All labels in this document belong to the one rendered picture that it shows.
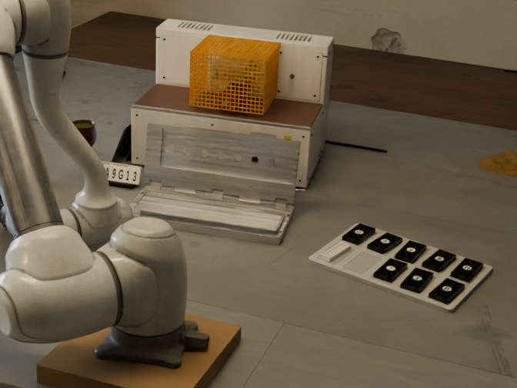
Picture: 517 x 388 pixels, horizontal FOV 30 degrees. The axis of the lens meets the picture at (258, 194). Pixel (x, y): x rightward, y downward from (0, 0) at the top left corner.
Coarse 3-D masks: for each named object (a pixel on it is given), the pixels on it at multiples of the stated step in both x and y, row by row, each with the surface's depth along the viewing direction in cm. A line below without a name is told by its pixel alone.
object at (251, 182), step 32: (160, 128) 273; (192, 128) 271; (160, 160) 275; (192, 160) 274; (224, 160) 272; (288, 160) 268; (192, 192) 275; (224, 192) 273; (256, 192) 271; (288, 192) 269
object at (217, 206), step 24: (144, 192) 275; (168, 192) 277; (216, 192) 275; (144, 216) 262; (192, 216) 264; (216, 216) 264; (240, 216) 265; (264, 216) 266; (288, 216) 267; (264, 240) 256
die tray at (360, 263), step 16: (336, 240) 257; (368, 240) 258; (352, 256) 250; (368, 256) 250; (384, 256) 250; (336, 272) 243; (352, 272) 242; (368, 272) 243; (432, 272) 244; (448, 272) 245; (480, 272) 245; (384, 288) 237; (400, 288) 236; (432, 288) 237; (464, 288) 238; (432, 304) 230; (448, 304) 230
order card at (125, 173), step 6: (102, 162) 285; (108, 162) 284; (114, 162) 284; (108, 168) 284; (114, 168) 284; (120, 168) 284; (126, 168) 283; (132, 168) 283; (138, 168) 283; (108, 174) 284; (114, 174) 284; (120, 174) 284; (126, 174) 283; (132, 174) 283; (138, 174) 283; (108, 180) 284; (114, 180) 284; (120, 180) 284; (126, 180) 283; (132, 180) 283; (138, 180) 282
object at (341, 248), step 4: (340, 244) 253; (344, 244) 253; (348, 244) 253; (332, 248) 251; (336, 248) 251; (340, 248) 251; (344, 248) 251; (348, 248) 252; (324, 252) 249; (328, 252) 249; (332, 252) 249; (336, 252) 249; (340, 252) 249; (344, 252) 251; (320, 256) 248; (324, 256) 247; (328, 256) 246; (332, 256) 247; (336, 256) 248; (328, 260) 246
